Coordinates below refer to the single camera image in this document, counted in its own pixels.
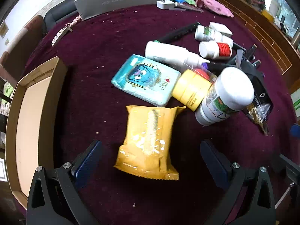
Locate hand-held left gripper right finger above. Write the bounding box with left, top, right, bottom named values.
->
left=200, top=139, right=277, bottom=225

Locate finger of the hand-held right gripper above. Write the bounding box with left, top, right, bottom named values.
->
left=290, top=123, right=300, bottom=138

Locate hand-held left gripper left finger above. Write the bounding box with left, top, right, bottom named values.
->
left=26, top=140, right=104, bottom=225

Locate black packet with gold print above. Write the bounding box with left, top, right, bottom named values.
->
left=242, top=74, right=274, bottom=135

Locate yellow snack packet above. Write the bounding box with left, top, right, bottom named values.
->
left=114, top=105, right=187, bottom=181

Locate wooden tray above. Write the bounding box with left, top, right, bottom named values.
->
left=5, top=56, right=68, bottom=210

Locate large white bottle green label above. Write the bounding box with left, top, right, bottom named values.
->
left=195, top=67, right=255, bottom=126

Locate clear package with red item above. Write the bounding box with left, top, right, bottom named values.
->
left=185, top=62, right=217, bottom=82

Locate blue cartoon wipes pack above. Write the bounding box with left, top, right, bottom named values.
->
left=111, top=54, right=181, bottom=107

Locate small white bottle red label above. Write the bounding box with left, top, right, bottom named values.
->
left=199, top=40, right=233, bottom=60

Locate white tube bottle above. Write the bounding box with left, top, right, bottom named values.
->
left=145, top=41, right=210, bottom=72

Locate black plastic tool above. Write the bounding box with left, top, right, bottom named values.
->
left=226, top=43, right=262, bottom=69

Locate black marker purple cap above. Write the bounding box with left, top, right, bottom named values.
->
left=202, top=61, right=235, bottom=69

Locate wooden sideboard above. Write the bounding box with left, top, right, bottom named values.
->
left=202, top=0, right=300, bottom=94

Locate small white box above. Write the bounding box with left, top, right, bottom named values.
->
left=209, top=22, right=233, bottom=37

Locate white key tag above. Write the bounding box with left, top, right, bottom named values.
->
left=51, top=27, right=68, bottom=46

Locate black marker green cap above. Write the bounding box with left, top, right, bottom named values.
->
left=153, top=22, right=201, bottom=44

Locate brown armchair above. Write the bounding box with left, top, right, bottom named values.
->
left=0, top=15, right=45, bottom=80

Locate pink cloth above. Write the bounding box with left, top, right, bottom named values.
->
left=196, top=0, right=235, bottom=18

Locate black chair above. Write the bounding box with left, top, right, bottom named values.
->
left=44, top=0, right=78, bottom=30

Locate dark red packet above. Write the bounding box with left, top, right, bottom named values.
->
left=175, top=2, right=204, bottom=13

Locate long grey box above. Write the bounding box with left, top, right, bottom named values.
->
left=74, top=0, right=162, bottom=21

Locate white charger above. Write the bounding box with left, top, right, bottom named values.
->
left=157, top=0, right=176, bottom=10

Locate pink braided cord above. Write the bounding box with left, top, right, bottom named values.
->
left=66, top=15, right=82, bottom=32

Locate beige wall plate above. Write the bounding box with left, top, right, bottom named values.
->
left=0, top=21, right=10, bottom=38

